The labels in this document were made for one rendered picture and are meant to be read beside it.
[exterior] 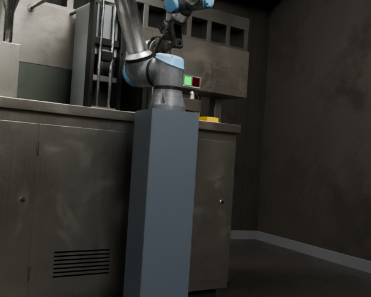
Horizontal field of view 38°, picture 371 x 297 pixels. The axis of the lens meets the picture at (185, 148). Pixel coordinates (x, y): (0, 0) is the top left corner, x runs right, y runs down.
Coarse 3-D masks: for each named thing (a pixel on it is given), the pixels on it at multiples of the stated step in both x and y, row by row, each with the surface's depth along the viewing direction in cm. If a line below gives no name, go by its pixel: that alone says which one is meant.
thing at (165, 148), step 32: (160, 128) 205; (192, 128) 211; (160, 160) 205; (192, 160) 211; (160, 192) 205; (192, 192) 211; (128, 224) 220; (160, 224) 205; (192, 224) 211; (128, 256) 217; (160, 256) 206; (128, 288) 214; (160, 288) 206
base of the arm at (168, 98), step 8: (160, 88) 212; (168, 88) 211; (176, 88) 213; (152, 96) 215; (160, 96) 212; (168, 96) 211; (176, 96) 212; (152, 104) 212; (160, 104) 210; (168, 104) 210; (176, 104) 211; (184, 104) 216
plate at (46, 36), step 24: (0, 0) 256; (0, 24) 257; (24, 24) 263; (48, 24) 271; (72, 24) 278; (24, 48) 264; (48, 48) 271; (72, 48) 278; (192, 48) 323; (216, 48) 334; (192, 72) 323; (216, 72) 334; (240, 72) 346; (216, 96) 350; (240, 96) 346
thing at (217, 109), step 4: (212, 100) 357; (216, 100) 355; (220, 100) 357; (212, 104) 357; (216, 104) 355; (220, 104) 357; (212, 108) 357; (216, 108) 355; (220, 108) 357; (212, 112) 356; (216, 112) 355; (220, 112) 357; (212, 116) 356; (216, 116) 355; (220, 116) 358; (220, 120) 358
